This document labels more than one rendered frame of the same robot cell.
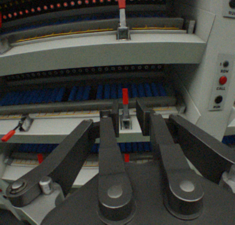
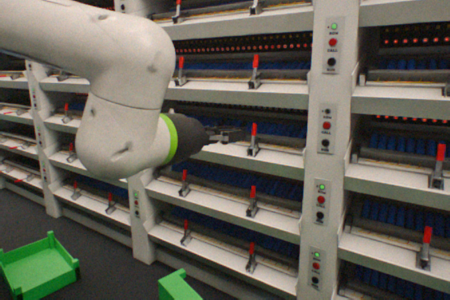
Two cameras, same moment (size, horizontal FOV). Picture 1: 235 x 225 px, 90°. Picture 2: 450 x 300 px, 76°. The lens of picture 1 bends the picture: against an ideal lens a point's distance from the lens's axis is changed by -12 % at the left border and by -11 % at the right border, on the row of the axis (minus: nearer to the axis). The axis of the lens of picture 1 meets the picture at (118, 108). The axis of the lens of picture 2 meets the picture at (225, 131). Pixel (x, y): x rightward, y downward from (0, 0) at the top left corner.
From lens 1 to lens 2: 59 cm
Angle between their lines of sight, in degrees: 31
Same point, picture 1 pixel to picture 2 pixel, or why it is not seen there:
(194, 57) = (302, 104)
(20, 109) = not seen: hidden behind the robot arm
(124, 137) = (249, 164)
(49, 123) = not seen: hidden behind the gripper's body
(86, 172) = (218, 199)
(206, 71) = (310, 116)
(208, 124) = (320, 167)
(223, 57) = (324, 105)
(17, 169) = (161, 184)
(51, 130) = not seen: hidden behind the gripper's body
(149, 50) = (268, 97)
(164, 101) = (293, 141)
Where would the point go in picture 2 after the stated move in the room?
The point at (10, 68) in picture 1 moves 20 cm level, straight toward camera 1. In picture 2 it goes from (183, 96) to (185, 104)
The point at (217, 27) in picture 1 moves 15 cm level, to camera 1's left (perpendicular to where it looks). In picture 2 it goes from (317, 82) to (260, 80)
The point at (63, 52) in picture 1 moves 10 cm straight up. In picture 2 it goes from (216, 92) to (216, 57)
